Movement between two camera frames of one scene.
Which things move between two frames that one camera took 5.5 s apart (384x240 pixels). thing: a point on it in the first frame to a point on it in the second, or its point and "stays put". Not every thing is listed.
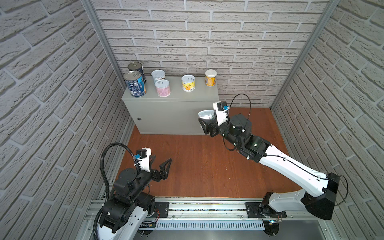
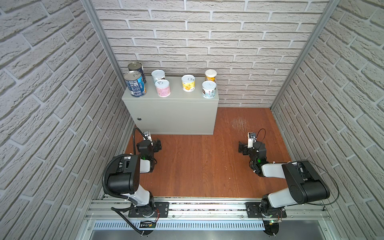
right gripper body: (218, 130) to (245, 149)
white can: (206, 114) to (208, 89)
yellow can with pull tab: (188, 83) stays put
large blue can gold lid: (136, 83) stays put
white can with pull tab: (163, 87) stays put
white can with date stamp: (157, 75) stays put
